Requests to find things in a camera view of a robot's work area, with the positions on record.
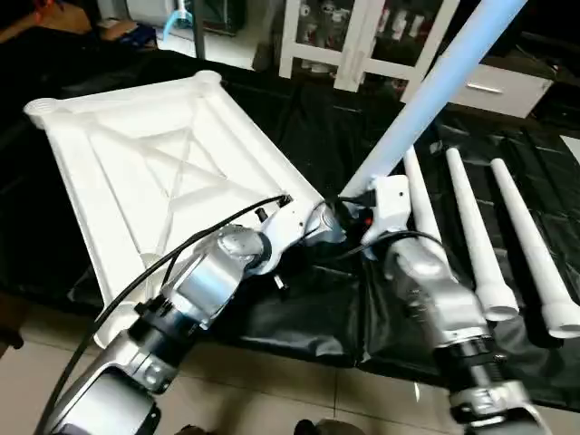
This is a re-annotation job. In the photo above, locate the white plastic table leg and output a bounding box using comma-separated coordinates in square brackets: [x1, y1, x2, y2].
[445, 147, 520, 322]
[402, 144, 447, 247]
[336, 0, 528, 208]
[488, 158, 580, 340]

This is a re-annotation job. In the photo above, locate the white plastic table top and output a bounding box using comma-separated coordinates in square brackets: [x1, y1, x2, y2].
[24, 70, 347, 324]

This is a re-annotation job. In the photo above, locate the black work mat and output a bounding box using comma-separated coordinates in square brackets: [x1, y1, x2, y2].
[0, 41, 580, 413]

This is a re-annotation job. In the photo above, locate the white glass door cabinet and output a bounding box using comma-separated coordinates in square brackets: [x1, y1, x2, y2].
[279, 0, 468, 92]

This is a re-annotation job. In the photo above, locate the white drawer unit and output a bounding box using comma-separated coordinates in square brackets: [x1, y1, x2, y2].
[449, 54, 554, 119]

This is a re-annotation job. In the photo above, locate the dark equipment rack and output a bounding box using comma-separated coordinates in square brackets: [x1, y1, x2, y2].
[205, 0, 247, 35]

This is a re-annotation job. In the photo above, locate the grey metal pole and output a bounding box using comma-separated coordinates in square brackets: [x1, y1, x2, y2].
[192, 0, 206, 60]

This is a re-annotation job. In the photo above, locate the light blue plastic item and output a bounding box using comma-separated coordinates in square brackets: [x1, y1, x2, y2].
[163, 0, 196, 37]

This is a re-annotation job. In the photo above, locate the blue flat box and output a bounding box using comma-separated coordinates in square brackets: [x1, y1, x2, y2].
[100, 20, 155, 46]

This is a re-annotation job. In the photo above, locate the brown wooden board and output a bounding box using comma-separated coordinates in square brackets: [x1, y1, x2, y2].
[0, 5, 92, 42]

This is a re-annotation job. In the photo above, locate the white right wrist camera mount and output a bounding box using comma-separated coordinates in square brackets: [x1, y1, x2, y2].
[362, 174, 414, 249]

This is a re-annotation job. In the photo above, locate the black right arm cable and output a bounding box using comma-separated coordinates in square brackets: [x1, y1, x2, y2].
[317, 231, 445, 264]

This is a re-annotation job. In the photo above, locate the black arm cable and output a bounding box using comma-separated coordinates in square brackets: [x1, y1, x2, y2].
[317, 231, 445, 264]
[36, 195, 293, 435]

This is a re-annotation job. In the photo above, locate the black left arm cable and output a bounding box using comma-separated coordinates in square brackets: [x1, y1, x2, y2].
[36, 195, 293, 435]

